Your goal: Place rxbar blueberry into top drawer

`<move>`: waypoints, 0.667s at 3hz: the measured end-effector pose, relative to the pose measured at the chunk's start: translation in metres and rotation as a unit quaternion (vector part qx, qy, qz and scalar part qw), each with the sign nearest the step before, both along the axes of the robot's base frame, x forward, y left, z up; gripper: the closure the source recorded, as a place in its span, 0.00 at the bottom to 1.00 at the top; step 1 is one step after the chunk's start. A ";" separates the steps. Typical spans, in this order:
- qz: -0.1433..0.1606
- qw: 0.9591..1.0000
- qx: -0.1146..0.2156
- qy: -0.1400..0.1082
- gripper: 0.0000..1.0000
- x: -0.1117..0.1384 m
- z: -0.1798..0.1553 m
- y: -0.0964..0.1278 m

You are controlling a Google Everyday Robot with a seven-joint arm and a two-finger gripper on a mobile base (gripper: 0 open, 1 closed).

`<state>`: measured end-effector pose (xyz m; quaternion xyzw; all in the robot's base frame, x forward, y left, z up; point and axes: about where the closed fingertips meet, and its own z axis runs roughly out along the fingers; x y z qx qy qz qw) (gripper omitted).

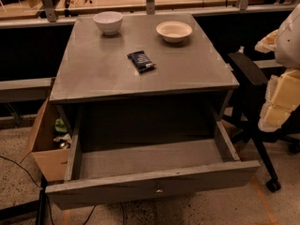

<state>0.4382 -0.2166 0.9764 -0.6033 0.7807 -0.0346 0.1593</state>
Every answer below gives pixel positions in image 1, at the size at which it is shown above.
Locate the cream foam gripper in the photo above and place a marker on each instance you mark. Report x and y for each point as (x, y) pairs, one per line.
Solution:
(290, 42)

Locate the dark blue rxbar wrapper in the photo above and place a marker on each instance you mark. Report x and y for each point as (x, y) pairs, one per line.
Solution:
(141, 61)

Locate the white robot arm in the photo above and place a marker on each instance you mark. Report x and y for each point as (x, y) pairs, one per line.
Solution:
(292, 24)

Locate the metal drawer knob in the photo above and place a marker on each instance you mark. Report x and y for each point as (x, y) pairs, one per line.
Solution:
(159, 190)

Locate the open grey top drawer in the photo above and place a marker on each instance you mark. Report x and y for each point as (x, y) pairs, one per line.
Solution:
(118, 175)

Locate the white shallow bowl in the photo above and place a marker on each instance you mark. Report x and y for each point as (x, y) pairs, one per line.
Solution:
(174, 32)

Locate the grey wooden cabinet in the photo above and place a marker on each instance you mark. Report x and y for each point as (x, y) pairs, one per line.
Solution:
(181, 99)

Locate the white deep bowl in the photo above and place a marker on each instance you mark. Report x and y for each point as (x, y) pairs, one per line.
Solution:
(108, 22)

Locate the white crumpled paper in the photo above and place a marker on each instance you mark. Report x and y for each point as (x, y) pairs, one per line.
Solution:
(62, 138)

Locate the green crumpled trash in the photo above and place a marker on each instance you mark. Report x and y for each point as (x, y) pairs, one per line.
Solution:
(60, 126)

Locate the cardboard box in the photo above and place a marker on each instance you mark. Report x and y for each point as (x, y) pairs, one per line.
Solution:
(51, 160)

